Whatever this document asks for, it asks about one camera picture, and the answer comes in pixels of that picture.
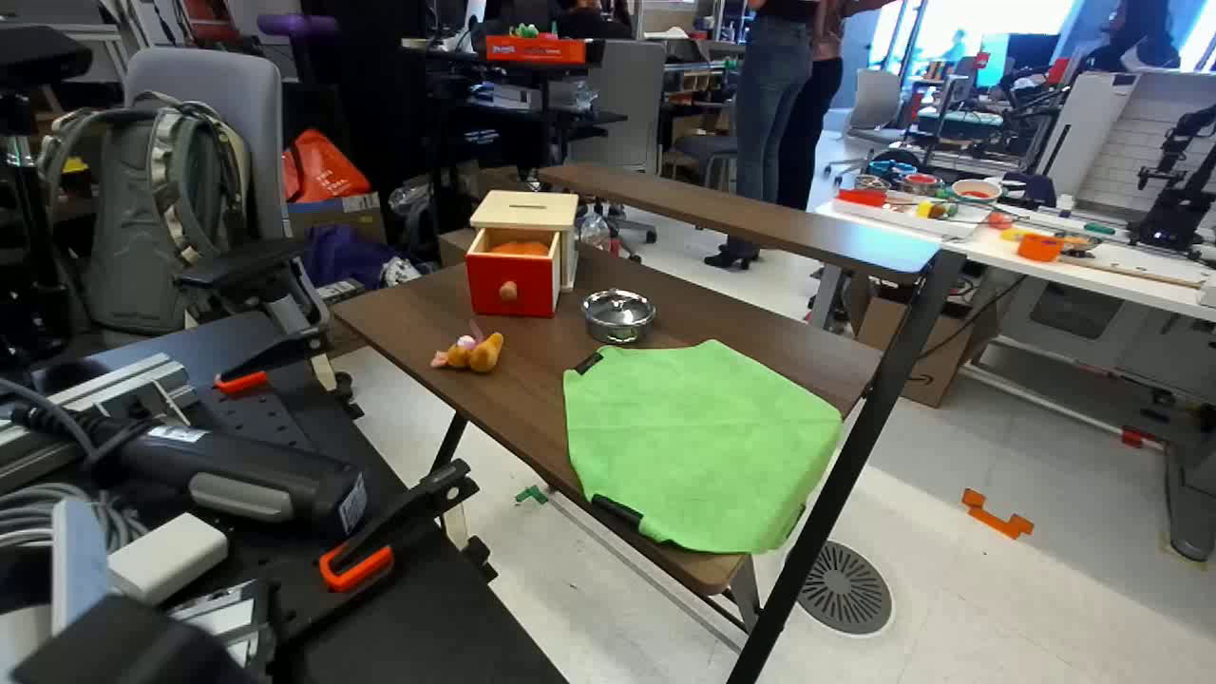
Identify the round metal dish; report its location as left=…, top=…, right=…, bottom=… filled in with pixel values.
left=581, top=284, right=662, bottom=328

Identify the small silver steel pot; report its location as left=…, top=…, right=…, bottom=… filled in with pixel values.
left=581, top=308, right=659, bottom=350

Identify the red wooden drawer box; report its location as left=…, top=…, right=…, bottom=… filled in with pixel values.
left=462, top=185, right=587, bottom=325

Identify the clear plastic bottle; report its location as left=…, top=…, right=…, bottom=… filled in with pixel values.
left=573, top=200, right=620, bottom=260

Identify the green microfiber cloth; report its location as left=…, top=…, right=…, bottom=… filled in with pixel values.
left=559, top=335, right=848, bottom=558

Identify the yellow orange plush toy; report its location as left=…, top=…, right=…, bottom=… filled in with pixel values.
left=426, top=328, right=509, bottom=378

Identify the raised brown wooden shelf board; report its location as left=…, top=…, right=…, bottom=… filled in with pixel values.
left=535, top=161, right=949, bottom=283

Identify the brown folding table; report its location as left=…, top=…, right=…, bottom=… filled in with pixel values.
left=424, top=246, right=975, bottom=684

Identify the purple fabric bundle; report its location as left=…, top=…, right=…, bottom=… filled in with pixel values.
left=301, top=226, right=400, bottom=294

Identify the person in grey jeans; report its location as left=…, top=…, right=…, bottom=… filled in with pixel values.
left=704, top=0, right=816, bottom=274

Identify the black clamp with orange trigger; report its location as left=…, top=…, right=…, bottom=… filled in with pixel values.
left=313, top=459, right=482, bottom=602
left=210, top=321, right=334, bottom=403

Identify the red storage bin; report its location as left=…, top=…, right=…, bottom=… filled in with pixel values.
left=482, top=29, right=593, bottom=74

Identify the person in dark trousers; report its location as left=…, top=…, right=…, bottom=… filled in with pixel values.
left=772, top=0, right=895, bottom=212

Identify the orange plastic bag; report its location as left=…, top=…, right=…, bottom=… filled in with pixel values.
left=279, top=124, right=378, bottom=209

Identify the cardboard box under white table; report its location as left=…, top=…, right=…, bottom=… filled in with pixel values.
left=857, top=284, right=1009, bottom=411

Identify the round metal floor drain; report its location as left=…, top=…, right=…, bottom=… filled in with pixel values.
left=796, top=541, right=899, bottom=637

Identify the black handheld power device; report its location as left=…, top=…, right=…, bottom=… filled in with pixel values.
left=9, top=398, right=372, bottom=541

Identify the grey office chair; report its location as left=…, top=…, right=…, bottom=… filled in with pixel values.
left=122, top=47, right=334, bottom=371

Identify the orange block on white table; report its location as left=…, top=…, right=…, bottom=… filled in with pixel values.
left=1015, top=230, right=1067, bottom=266

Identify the grey backpack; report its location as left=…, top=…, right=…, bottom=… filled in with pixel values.
left=36, top=90, right=260, bottom=337

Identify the white rectangular adapter box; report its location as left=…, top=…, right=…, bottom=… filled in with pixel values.
left=103, top=510, right=231, bottom=607

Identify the white long work table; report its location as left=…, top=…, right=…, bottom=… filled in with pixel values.
left=809, top=185, right=1216, bottom=568

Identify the silver aluminium extrusion rail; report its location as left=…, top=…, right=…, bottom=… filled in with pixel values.
left=0, top=350, right=197, bottom=463

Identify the white grey cable bundle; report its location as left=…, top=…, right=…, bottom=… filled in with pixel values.
left=0, top=477, right=145, bottom=555

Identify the black camera on tripod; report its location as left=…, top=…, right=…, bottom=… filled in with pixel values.
left=0, top=22, right=96, bottom=371

